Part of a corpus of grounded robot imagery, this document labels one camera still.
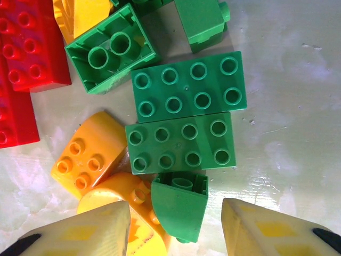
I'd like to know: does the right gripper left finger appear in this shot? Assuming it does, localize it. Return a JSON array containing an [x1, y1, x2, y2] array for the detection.
[[0, 201, 132, 256]]

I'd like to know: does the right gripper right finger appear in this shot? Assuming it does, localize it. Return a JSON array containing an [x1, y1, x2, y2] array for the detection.
[[221, 197, 341, 256]]

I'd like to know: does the yellow printed curved brick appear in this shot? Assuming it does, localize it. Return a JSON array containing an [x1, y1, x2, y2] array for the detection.
[[76, 172, 172, 256]]

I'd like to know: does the yellow curved four-stud brick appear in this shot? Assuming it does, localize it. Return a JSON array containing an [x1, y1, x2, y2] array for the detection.
[[50, 111, 128, 200]]

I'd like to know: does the green curved lego brick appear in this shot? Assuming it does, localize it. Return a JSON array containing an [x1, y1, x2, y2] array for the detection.
[[151, 172, 209, 244]]

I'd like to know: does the green eight-stud lego brick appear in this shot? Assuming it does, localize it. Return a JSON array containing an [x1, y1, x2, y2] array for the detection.
[[124, 111, 237, 175], [130, 51, 248, 123]]

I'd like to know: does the red eight-stud lego brick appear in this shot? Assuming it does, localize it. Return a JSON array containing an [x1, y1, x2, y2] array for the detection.
[[0, 0, 72, 93]]

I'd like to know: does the yellow lego brick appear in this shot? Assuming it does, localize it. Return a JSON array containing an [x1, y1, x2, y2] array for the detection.
[[52, 0, 114, 45]]

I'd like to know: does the green six-stud lego brick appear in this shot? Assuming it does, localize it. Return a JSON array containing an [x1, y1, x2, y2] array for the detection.
[[64, 3, 162, 96]]

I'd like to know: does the green four-stud lego brick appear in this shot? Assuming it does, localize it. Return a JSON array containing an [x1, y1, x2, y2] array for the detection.
[[174, 0, 231, 54]]

